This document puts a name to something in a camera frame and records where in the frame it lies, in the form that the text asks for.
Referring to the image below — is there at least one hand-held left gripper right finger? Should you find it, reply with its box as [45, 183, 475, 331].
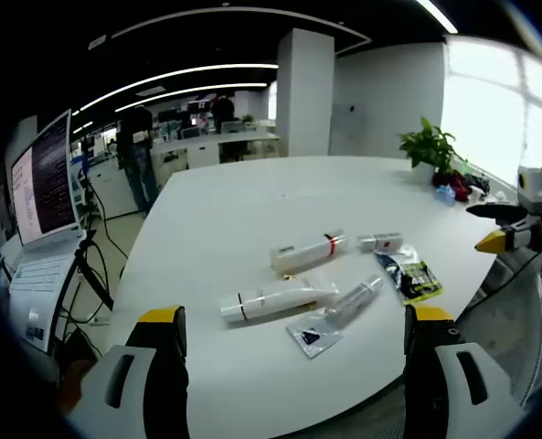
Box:
[402, 304, 526, 439]

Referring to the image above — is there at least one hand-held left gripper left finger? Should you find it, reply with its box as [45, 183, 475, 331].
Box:
[67, 305, 190, 439]

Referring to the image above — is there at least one dark green skincare sachet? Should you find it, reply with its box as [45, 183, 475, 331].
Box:
[373, 246, 445, 306]

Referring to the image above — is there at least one small skincare bottle red label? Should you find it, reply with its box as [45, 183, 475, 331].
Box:
[356, 231, 405, 253]

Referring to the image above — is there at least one slim skincare bottle clear cap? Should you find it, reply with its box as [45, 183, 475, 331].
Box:
[325, 273, 385, 331]

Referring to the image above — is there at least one white skincare tube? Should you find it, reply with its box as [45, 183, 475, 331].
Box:
[218, 278, 341, 327]

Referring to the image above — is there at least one white skincare bottle red collar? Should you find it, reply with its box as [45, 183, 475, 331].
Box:
[270, 230, 347, 275]

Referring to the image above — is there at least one black item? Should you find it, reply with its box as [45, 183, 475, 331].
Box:
[462, 172, 492, 196]

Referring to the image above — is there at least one blue plastic item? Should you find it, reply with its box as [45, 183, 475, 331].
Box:
[433, 184, 458, 208]

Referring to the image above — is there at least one red cloth bundle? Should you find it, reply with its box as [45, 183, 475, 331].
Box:
[431, 169, 468, 201]

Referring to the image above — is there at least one white mesh chair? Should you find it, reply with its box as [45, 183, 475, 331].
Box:
[452, 249, 542, 412]

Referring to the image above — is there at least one potted green plant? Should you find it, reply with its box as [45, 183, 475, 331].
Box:
[398, 116, 469, 184]

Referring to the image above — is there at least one white office desk row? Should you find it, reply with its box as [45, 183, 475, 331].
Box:
[151, 132, 282, 184]

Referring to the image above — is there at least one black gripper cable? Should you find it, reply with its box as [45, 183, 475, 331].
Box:
[474, 249, 542, 312]

